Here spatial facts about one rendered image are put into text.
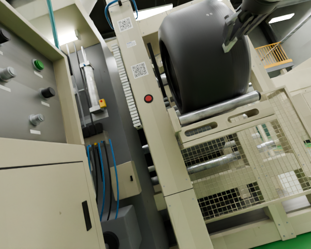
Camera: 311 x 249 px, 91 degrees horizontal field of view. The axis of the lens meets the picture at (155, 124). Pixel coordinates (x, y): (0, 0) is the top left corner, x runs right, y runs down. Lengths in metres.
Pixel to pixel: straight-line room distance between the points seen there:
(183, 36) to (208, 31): 0.09
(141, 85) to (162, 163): 0.39
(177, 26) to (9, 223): 0.70
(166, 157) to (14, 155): 0.50
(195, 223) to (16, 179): 0.61
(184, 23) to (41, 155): 0.62
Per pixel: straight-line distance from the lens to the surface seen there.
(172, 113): 0.59
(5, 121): 0.47
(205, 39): 0.65
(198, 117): 0.64
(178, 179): 0.70
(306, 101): 5.27
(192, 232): 0.76
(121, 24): 1.01
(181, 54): 0.64
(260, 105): 0.70
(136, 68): 0.82
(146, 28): 1.32
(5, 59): 0.57
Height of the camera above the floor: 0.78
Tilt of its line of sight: 12 degrees up
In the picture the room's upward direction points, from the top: 18 degrees counter-clockwise
